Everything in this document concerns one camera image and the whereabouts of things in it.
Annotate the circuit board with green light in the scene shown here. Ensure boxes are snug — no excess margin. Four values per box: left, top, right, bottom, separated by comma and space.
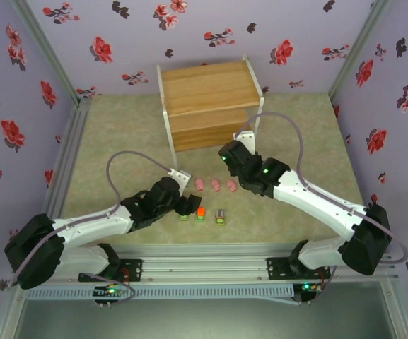
299, 281, 324, 294
93, 285, 126, 298

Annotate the grey metal sheet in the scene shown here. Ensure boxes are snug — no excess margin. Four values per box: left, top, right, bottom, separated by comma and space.
12, 280, 402, 339

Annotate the aluminium lower frame bar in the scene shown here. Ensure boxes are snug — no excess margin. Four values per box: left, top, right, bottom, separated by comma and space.
0, 287, 28, 339
382, 277, 408, 339

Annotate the wooden shelf with white frame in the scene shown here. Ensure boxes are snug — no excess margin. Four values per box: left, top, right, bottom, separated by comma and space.
156, 54, 265, 171

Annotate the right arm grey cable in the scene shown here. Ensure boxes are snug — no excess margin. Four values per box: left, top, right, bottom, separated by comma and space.
235, 112, 408, 307

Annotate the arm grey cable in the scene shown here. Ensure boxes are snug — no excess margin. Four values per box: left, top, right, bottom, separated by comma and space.
235, 112, 408, 307
11, 150, 175, 304

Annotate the aluminium corner post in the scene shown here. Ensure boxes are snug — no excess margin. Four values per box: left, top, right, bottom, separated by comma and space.
11, 0, 84, 103
329, 0, 392, 103

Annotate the left arm grey cable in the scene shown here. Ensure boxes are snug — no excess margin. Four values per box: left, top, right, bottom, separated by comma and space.
11, 150, 175, 304

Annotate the white slotted cable duct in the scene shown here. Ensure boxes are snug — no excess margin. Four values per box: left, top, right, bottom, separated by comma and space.
25, 284, 295, 302

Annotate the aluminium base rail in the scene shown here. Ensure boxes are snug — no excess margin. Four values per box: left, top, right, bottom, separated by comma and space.
53, 243, 399, 285

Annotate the aluminium side rail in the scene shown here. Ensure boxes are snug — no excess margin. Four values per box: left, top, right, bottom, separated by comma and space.
42, 98, 93, 222

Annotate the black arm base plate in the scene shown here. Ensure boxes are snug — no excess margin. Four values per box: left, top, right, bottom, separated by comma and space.
266, 257, 332, 282
78, 258, 144, 283

